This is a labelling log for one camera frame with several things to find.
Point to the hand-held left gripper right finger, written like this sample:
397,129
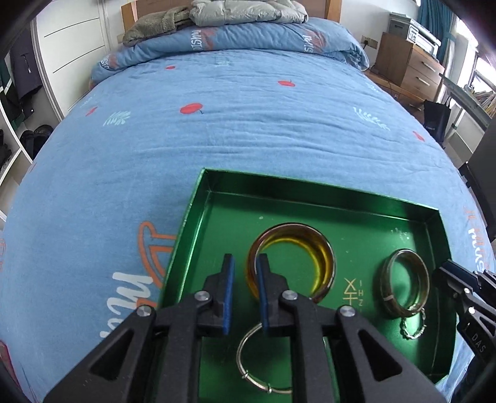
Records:
264,298

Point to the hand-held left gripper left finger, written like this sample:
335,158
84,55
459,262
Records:
228,298

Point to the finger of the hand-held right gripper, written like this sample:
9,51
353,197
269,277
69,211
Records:
449,279

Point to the bronze bangle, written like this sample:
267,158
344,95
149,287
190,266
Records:
387,306

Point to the amber bangle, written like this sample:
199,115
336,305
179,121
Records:
326,263

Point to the green tray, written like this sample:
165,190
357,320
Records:
348,217

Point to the thin silver bangle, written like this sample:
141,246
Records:
239,358

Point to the dark grey chair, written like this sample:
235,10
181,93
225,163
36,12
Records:
484,170

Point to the dark shopping bag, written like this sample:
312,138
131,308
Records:
436,120

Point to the blue printed bedsheet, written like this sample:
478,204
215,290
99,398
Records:
252,135

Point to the grey desk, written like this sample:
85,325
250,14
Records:
461,97

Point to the pile of colourful books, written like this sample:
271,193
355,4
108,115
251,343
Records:
484,99

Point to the wooden dresser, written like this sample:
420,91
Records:
414,64

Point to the white printer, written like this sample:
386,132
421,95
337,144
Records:
418,33

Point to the black shoes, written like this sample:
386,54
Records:
37,137

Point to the blue curtain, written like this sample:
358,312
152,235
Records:
436,23

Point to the folded blue quilt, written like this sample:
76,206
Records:
252,38

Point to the brown fleece garment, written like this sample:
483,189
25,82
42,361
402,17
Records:
155,25

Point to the grey down jacket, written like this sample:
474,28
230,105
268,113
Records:
248,11

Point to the white wardrobe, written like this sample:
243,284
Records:
77,46

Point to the wooden headboard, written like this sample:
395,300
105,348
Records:
329,9

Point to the hanging dark clothes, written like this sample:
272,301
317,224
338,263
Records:
27,73

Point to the wall socket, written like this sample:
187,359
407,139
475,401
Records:
369,42

